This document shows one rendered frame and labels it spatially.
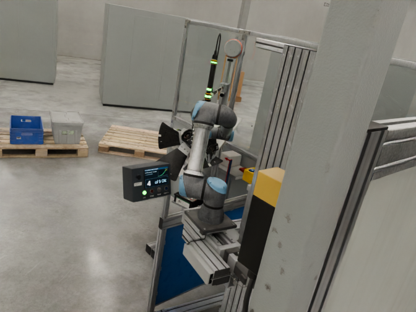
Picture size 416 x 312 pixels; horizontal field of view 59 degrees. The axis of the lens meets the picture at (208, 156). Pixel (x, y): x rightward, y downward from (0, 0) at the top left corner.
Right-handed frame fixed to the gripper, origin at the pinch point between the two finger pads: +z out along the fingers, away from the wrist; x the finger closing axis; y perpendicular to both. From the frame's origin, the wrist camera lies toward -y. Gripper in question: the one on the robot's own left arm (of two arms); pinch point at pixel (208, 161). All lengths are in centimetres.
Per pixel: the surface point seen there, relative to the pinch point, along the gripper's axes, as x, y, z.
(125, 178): -13, -70, -27
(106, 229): 103, -51, 103
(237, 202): -17.3, 12.2, 34.0
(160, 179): -21, -53, -21
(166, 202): -17, -49, 0
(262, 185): -154, -117, -121
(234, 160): 31, 57, 38
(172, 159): 31.0, -10.4, 7.1
